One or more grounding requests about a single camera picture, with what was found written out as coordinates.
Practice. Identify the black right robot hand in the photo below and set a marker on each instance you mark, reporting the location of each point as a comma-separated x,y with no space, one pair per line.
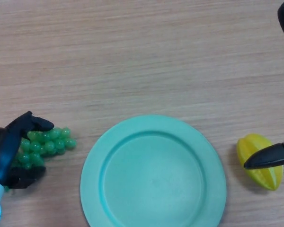
267,158

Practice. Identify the yellow starfruit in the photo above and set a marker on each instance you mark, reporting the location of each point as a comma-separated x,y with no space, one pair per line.
253,145

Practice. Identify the green round plate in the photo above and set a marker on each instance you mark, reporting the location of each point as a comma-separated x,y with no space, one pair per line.
153,175

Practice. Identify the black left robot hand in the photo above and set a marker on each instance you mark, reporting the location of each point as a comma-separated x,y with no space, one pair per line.
4,151

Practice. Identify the green grape bunch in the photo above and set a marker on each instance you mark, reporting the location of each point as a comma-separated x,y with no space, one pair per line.
47,144

